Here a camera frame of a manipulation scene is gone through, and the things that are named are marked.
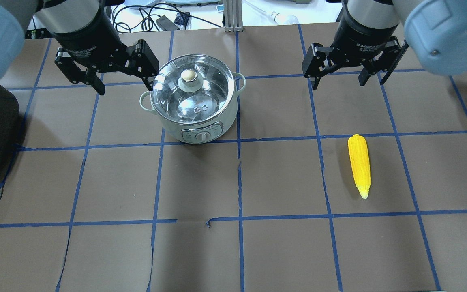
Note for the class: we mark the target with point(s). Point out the aluminium frame post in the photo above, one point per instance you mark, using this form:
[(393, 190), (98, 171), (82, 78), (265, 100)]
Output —
[(232, 15)]

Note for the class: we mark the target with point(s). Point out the black power adapter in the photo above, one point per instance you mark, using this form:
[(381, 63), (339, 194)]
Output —
[(165, 24)]

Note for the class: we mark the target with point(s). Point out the glass pot lid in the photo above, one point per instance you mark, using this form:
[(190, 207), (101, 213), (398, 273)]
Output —
[(193, 88)]

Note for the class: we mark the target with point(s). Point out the pale green electric pot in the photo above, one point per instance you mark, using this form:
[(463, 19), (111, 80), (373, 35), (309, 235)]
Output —
[(203, 132)]

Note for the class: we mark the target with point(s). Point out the white pipette tool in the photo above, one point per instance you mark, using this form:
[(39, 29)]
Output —
[(277, 18)]

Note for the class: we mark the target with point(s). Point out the yellow corn cob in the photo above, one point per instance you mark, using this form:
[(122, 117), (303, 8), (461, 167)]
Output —
[(360, 164)]

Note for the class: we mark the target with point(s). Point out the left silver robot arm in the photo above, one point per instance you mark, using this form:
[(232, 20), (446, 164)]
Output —
[(60, 16)]

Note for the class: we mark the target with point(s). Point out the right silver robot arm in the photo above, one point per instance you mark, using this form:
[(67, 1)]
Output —
[(436, 30)]

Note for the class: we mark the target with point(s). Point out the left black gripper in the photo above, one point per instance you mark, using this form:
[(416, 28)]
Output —
[(88, 39)]

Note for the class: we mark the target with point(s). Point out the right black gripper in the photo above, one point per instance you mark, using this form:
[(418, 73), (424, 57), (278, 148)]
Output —
[(362, 35)]

